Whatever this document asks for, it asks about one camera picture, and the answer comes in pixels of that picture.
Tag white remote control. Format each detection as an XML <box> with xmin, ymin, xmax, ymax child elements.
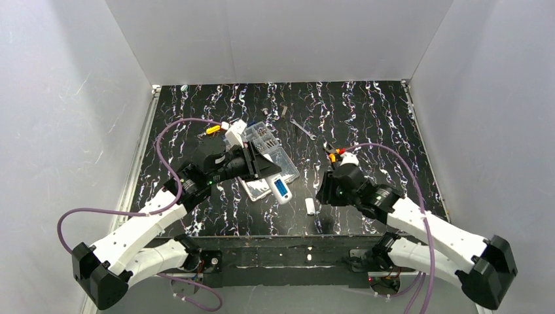
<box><xmin>264</xmin><ymin>173</ymin><xmax>293</xmax><ymax>205</ymax></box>

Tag blue battery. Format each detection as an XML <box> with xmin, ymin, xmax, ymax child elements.
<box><xmin>274</xmin><ymin>179</ymin><xmax>289</xmax><ymax>197</ymax></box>

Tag white battery cover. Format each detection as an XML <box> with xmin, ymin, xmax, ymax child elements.
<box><xmin>304</xmin><ymin>198</ymin><xmax>316</xmax><ymax>216</ymax></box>

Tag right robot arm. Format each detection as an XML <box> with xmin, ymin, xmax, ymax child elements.
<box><xmin>316</xmin><ymin>164</ymin><xmax>518</xmax><ymax>310</ymax></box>

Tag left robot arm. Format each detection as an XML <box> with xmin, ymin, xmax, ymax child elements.
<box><xmin>71</xmin><ymin>139</ymin><xmax>292</xmax><ymax>310</ymax></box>

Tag clear plastic organizer box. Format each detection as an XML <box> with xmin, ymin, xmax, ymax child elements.
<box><xmin>240</xmin><ymin>122</ymin><xmax>299</xmax><ymax>204</ymax></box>

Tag orange black pliers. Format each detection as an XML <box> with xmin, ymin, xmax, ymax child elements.
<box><xmin>323</xmin><ymin>141</ymin><xmax>345</xmax><ymax>169</ymax></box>

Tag blue silver wrench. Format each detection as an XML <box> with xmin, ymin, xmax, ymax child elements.
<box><xmin>290</xmin><ymin>118</ymin><xmax>317</xmax><ymax>141</ymax></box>

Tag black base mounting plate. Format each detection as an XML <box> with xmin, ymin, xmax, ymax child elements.
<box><xmin>156</xmin><ymin>234</ymin><xmax>391</xmax><ymax>289</ymax></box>

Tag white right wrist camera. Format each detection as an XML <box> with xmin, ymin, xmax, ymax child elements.
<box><xmin>339</xmin><ymin>151</ymin><xmax>359</xmax><ymax>167</ymax></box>

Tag yellow handled screwdriver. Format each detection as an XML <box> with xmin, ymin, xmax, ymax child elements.
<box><xmin>206</xmin><ymin>125</ymin><xmax>221</xmax><ymax>135</ymax></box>

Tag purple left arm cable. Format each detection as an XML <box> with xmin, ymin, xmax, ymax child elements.
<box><xmin>57</xmin><ymin>118</ymin><xmax>224</xmax><ymax>312</ymax></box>

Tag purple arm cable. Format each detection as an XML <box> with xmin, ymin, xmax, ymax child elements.
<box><xmin>344</xmin><ymin>143</ymin><xmax>437</xmax><ymax>314</ymax></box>
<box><xmin>57</xmin><ymin>118</ymin><xmax>224</xmax><ymax>312</ymax></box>

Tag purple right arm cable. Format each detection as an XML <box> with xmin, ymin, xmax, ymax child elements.
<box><xmin>344</xmin><ymin>143</ymin><xmax>437</xmax><ymax>314</ymax></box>

